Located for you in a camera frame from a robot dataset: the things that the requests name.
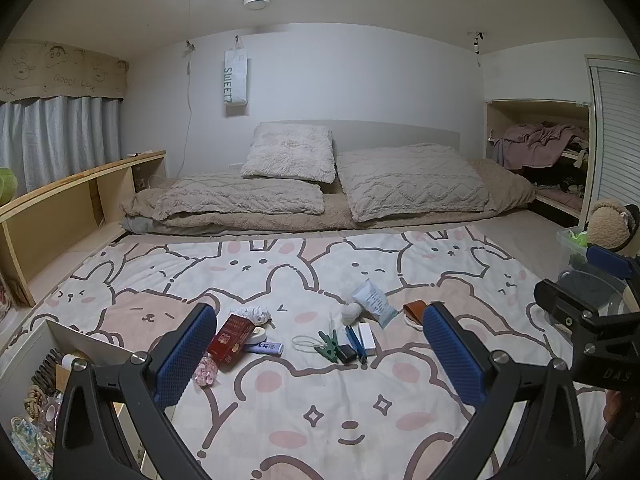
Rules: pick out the clear tape roll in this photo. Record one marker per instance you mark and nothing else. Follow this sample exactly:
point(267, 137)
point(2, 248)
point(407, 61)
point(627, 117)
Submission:
point(50, 410)

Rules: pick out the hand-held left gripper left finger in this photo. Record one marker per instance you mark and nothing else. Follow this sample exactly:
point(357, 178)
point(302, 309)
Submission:
point(185, 355)

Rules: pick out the white storage box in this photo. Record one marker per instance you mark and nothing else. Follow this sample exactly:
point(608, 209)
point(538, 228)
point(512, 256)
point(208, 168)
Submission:
point(80, 337)

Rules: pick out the person's right forearm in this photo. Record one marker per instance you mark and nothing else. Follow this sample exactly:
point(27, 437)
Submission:
point(610, 407)

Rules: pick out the beige cartoon valance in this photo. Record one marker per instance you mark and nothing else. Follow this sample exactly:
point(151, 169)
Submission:
point(65, 72)

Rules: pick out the clear plastic packet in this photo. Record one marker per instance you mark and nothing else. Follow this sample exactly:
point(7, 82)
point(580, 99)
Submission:
point(372, 302)

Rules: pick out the beige folded blanket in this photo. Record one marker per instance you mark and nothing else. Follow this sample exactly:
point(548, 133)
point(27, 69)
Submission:
point(505, 185)

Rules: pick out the clear plastic box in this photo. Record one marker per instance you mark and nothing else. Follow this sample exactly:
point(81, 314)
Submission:
point(570, 245)

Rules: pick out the red cigarette pack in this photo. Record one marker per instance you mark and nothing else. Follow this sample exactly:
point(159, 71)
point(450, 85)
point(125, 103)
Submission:
point(232, 342)

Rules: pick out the blue lighter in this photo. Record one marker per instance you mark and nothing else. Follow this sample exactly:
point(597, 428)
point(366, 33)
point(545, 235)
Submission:
point(355, 344)

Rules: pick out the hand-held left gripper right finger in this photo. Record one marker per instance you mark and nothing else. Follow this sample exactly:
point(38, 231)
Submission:
point(452, 360)

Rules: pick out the pale blue curtain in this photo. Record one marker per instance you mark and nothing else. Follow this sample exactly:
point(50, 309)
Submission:
point(55, 140)

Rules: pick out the green plush toy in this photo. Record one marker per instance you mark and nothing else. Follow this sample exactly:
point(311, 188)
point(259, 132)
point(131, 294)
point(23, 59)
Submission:
point(6, 187)

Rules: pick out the colourful patterned pouch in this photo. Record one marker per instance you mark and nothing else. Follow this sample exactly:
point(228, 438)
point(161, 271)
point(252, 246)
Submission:
point(25, 447)

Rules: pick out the purple lighter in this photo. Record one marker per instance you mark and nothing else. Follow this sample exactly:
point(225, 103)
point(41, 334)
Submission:
point(265, 347)

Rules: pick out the white speckled scrunchie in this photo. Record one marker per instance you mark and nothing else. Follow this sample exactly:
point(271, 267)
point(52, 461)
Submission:
point(255, 314)

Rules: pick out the clear round tub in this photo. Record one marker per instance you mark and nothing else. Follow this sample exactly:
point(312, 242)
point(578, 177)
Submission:
point(595, 287)

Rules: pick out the small white box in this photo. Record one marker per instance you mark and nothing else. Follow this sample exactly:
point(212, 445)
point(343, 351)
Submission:
point(367, 337)

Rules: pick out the white louvered door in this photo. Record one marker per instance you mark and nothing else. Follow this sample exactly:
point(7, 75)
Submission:
point(615, 130)

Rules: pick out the fluffy cream pillow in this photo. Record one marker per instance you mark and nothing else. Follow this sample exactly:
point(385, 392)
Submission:
point(290, 152)

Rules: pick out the small black block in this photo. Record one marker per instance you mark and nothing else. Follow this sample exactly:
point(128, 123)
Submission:
point(346, 353)

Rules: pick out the beige plush toy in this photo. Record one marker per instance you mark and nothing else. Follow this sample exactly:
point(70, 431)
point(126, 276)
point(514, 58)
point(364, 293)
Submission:
point(610, 225)

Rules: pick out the round ceiling lamp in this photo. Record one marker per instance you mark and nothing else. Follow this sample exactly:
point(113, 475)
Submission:
point(256, 1)

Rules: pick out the beige textured pillow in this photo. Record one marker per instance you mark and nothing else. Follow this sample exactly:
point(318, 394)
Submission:
point(410, 180)
point(240, 200)

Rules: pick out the white fluffy ball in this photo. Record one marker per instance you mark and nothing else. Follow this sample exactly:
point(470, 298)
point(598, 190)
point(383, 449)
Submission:
point(351, 311)

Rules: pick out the white hanging bag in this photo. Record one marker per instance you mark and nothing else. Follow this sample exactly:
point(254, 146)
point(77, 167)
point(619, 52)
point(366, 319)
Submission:
point(235, 80)

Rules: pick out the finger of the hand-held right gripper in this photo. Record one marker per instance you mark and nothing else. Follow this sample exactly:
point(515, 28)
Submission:
point(607, 260)
point(560, 302)

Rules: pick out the bunny printed bed sheet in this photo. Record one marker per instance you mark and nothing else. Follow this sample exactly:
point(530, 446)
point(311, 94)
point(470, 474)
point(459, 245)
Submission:
point(300, 410)

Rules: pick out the wooden bedside shelf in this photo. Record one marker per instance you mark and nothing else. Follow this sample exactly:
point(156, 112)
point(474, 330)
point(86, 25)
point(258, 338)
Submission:
point(55, 190)

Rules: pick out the grey headboard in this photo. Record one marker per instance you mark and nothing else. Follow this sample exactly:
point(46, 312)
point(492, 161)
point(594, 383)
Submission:
point(395, 135)

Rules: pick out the black and white wall hook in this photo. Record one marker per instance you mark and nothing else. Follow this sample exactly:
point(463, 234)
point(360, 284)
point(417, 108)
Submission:
point(476, 42)

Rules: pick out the white tape roll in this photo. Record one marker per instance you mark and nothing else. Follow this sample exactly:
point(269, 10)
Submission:
point(257, 335)

